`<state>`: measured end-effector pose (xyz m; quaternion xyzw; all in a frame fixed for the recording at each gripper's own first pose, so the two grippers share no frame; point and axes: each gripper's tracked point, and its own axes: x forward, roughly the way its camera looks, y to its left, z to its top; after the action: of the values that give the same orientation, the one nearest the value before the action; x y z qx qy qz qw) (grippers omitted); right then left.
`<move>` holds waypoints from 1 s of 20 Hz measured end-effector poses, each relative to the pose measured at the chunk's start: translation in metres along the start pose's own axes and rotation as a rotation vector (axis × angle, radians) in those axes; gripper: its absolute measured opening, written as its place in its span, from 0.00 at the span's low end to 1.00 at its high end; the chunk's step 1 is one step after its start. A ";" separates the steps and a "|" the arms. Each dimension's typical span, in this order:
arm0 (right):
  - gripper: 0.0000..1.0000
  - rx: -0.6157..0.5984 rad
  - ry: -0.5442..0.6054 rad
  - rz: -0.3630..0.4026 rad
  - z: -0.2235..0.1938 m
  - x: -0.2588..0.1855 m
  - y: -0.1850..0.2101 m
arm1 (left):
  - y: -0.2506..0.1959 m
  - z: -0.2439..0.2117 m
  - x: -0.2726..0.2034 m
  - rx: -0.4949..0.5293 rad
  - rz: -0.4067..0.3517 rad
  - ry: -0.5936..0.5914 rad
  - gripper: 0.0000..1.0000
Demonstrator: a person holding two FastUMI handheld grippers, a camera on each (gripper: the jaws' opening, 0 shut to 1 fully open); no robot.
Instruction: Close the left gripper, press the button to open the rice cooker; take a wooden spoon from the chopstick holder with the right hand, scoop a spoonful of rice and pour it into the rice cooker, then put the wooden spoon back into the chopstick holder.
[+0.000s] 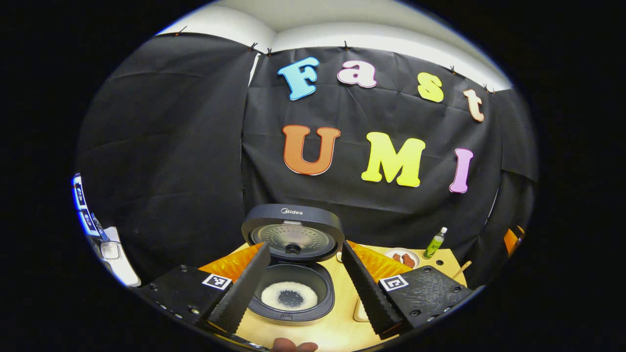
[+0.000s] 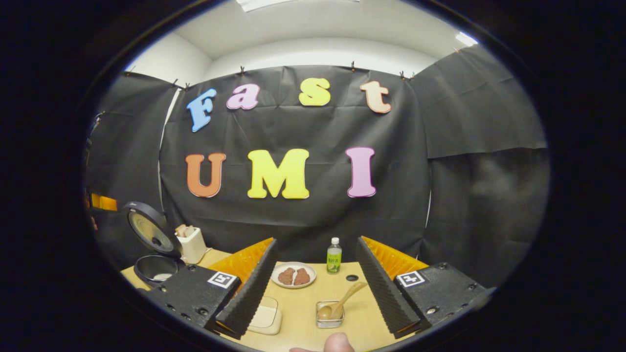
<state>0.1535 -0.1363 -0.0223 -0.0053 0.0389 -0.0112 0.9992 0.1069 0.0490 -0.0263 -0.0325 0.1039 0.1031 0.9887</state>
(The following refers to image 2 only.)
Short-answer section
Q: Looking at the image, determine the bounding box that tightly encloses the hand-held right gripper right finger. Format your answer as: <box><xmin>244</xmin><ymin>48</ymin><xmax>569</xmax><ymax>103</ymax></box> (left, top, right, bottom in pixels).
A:
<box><xmin>356</xmin><ymin>236</ymin><xmax>494</xmax><ymax>339</ymax></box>

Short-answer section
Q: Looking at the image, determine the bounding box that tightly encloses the cream rice box clear lid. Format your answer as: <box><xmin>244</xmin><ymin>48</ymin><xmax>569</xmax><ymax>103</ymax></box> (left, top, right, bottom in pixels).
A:
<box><xmin>247</xmin><ymin>296</ymin><xmax>283</xmax><ymax>335</ymax></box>

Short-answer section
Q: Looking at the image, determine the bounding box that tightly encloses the black backdrop cloth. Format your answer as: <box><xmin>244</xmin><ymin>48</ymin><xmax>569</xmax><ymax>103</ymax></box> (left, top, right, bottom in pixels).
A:
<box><xmin>84</xmin><ymin>44</ymin><xmax>551</xmax><ymax>289</ymax></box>

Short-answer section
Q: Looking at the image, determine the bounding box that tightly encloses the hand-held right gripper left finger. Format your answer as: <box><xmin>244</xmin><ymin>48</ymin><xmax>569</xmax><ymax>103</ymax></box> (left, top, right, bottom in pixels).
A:
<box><xmin>147</xmin><ymin>238</ymin><xmax>279</xmax><ymax>340</ymax></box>

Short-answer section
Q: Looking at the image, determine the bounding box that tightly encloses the wooden spoon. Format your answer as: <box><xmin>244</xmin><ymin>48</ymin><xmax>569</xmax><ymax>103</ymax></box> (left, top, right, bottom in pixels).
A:
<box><xmin>318</xmin><ymin>282</ymin><xmax>368</xmax><ymax>321</ymax></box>

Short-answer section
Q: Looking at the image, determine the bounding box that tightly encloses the green label drink bottle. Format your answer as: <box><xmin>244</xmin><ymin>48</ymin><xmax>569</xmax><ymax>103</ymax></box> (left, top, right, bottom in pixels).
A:
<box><xmin>326</xmin><ymin>238</ymin><xmax>343</xmax><ymax>274</ymax></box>

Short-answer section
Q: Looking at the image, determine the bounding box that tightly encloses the metal chopstick holder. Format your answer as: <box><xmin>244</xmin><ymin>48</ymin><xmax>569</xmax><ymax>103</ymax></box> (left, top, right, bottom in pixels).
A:
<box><xmin>315</xmin><ymin>300</ymin><xmax>345</xmax><ymax>329</ymax></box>

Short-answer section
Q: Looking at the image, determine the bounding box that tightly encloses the round white plate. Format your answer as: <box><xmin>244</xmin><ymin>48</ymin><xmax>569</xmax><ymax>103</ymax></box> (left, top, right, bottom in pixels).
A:
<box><xmin>270</xmin><ymin>262</ymin><xmax>317</xmax><ymax>289</ymax></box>

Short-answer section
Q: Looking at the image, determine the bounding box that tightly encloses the dark grey rice cooker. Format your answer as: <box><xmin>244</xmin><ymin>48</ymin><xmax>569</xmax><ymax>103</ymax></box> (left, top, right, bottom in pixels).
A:
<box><xmin>121</xmin><ymin>200</ymin><xmax>186</xmax><ymax>290</ymax></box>

